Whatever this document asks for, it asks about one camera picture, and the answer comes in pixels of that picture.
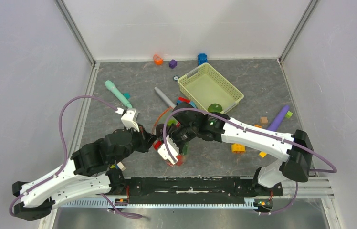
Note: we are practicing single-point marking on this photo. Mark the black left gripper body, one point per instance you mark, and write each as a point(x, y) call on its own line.
point(140, 142)

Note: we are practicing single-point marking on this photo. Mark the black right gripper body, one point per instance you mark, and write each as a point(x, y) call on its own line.
point(182, 134)

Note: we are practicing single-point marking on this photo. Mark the clear zip bag orange zipper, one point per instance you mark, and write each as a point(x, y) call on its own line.
point(167, 120)

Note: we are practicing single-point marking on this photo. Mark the dark purple plum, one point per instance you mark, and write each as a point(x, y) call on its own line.
point(159, 130)

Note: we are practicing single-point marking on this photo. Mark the red strawberry bunch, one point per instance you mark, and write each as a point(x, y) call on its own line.
point(180, 160)

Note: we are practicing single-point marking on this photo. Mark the dark green round fruit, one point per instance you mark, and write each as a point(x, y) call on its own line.
point(215, 108)

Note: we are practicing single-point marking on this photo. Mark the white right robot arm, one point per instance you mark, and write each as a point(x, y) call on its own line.
point(292, 151)

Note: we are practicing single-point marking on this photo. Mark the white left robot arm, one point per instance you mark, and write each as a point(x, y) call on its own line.
point(91, 170)

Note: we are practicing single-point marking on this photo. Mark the small striped wooden block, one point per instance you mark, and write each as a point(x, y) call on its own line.
point(121, 166)

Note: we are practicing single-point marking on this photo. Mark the multicolour brick block stack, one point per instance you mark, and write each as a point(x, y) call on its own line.
point(184, 100)

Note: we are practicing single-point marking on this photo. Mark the grey toy microphone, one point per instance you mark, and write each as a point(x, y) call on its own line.
point(164, 98)

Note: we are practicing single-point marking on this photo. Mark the teal small block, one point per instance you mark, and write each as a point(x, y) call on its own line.
point(126, 95)

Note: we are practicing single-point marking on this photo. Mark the pale green perforated basket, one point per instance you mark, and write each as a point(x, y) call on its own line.
point(205, 86)

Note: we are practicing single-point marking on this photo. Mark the yellow arch block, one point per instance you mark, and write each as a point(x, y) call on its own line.
point(238, 149)

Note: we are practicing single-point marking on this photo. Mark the mint green toy pen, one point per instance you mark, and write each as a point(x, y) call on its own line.
point(113, 89)

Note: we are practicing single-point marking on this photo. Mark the purple small brick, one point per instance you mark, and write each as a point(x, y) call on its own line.
point(172, 64)

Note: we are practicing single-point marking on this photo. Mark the orange semicircle block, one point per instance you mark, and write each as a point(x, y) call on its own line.
point(158, 60)

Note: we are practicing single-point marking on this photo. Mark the blue small brick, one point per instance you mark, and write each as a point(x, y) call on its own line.
point(202, 58)

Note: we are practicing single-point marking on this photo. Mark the yellow small block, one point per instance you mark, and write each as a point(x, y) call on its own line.
point(262, 154)

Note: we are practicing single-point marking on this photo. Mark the purple cylinder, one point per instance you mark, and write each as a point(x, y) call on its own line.
point(279, 118)

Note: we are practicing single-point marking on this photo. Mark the green cube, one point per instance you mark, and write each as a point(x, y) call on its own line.
point(289, 114)

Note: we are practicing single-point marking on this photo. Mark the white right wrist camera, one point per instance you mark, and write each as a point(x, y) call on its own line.
point(169, 151)

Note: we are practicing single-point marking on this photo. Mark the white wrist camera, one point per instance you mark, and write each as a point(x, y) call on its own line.
point(169, 151)
point(129, 118)

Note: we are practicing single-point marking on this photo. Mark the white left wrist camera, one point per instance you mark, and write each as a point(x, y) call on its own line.
point(129, 118)

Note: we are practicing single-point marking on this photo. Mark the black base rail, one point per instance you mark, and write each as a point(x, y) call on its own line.
point(192, 190)

